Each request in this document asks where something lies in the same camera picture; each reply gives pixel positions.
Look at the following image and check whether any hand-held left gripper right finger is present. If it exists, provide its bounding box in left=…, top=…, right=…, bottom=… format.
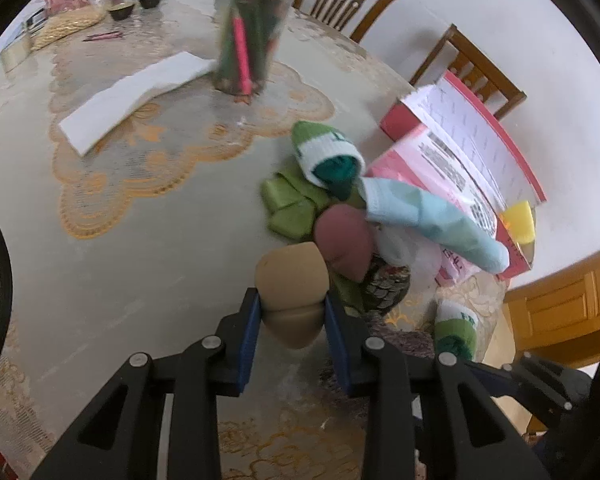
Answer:
left=324, top=291, right=551, bottom=480

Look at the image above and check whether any dark patterned cloth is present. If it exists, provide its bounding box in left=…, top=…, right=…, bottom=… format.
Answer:
left=362, top=255, right=412, bottom=317

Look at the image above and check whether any pink cardboard box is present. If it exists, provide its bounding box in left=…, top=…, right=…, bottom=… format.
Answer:
left=365, top=71, right=548, bottom=288

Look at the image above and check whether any clear bag of peanuts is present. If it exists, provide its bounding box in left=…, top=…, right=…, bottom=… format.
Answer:
left=30, top=0, right=108, bottom=52

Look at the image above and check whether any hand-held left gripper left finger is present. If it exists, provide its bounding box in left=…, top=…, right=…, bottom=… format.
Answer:
left=30, top=287, right=261, bottom=480

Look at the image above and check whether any light blue sock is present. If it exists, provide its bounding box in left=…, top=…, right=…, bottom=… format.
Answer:
left=360, top=177, right=510, bottom=275

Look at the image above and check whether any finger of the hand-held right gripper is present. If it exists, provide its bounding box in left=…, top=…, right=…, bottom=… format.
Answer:
left=467, top=352, right=593, bottom=415

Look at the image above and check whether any green and white sock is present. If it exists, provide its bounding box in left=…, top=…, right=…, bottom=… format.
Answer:
left=291, top=121, right=366, bottom=201
left=433, top=300, right=478, bottom=361

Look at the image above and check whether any mauve makeup sponge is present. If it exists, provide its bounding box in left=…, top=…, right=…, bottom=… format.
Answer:
left=313, top=204, right=376, bottom=283

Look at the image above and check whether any yellow sponge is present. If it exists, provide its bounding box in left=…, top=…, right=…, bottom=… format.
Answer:
left=500, top=201, right=537, bottom=246

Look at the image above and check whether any beige makeup sponge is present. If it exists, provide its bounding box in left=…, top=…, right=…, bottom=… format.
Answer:
left=254, top=241, right=330, bottom=351

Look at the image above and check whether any white thin cloth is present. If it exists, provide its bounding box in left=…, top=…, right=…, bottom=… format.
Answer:
left=377, top=227, right=443, bottom=281

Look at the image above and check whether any green cloth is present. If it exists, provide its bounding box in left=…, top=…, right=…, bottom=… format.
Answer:
left=261, top=169, right=366, bottom=317

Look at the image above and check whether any white folded paper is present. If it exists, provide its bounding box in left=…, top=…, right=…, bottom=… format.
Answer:
left=59, top=51, right=217, bottom=157

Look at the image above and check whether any wooden cabinet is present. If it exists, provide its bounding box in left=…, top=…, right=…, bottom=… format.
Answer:
left=502, top=245, right=600, bottom=368

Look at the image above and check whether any dark red rectangular box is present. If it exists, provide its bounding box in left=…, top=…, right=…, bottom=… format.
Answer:
left=214, top=0, right=301, bottom=96

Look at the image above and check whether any beige lace tablecloth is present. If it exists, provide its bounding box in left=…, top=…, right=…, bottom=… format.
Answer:
left=0, top=0, right=536, bottom=480

